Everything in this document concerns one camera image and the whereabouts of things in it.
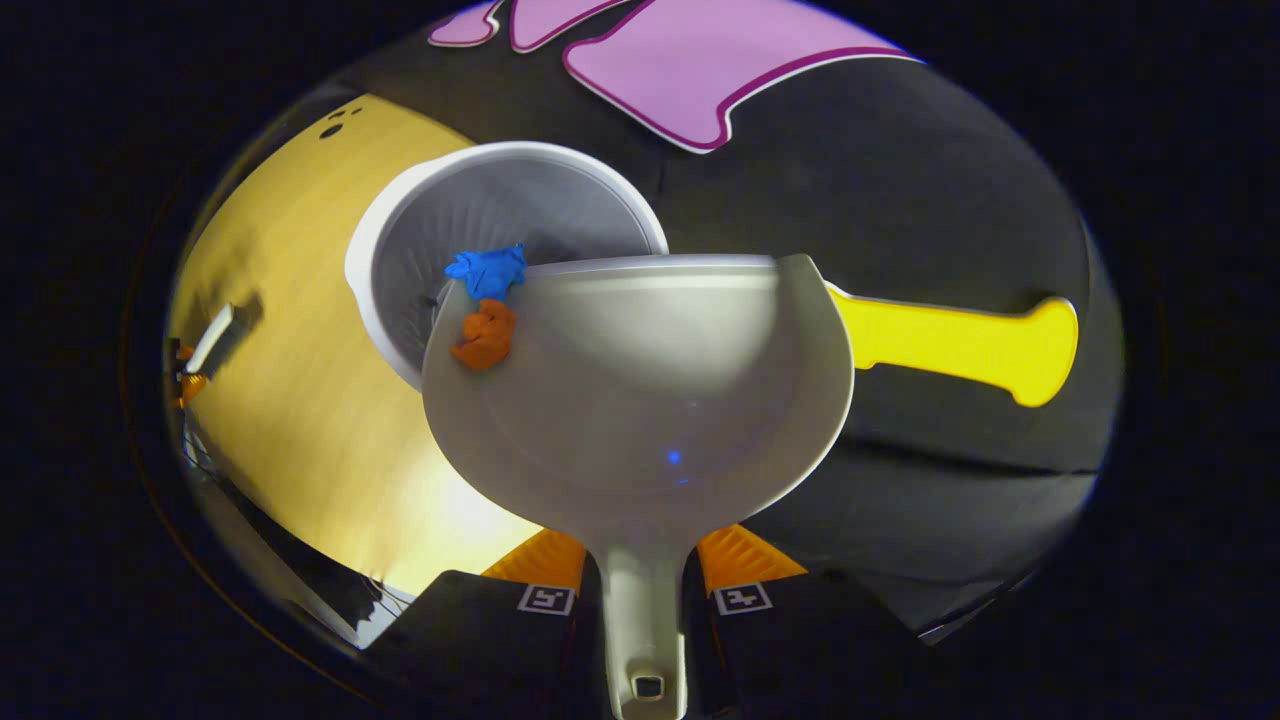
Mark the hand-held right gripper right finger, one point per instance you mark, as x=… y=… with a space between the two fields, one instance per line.
x=800 y=630

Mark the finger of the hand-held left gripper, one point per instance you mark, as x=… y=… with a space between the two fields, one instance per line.
x=190 y=385

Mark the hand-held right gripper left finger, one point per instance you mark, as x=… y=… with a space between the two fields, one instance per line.
x=480 y=630

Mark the small grey broom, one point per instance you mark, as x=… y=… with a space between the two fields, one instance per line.
x=212 y=338

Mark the grey plastic dustpan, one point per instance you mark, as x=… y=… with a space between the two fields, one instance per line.
x=640 y=400

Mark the orange paper trash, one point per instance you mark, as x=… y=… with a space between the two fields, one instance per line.
x=487 y=336

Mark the blue paper trash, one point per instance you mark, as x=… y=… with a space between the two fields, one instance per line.
x=490 y=270

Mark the white ribbed garbage bin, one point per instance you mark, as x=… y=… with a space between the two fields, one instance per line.
x=500 y=200

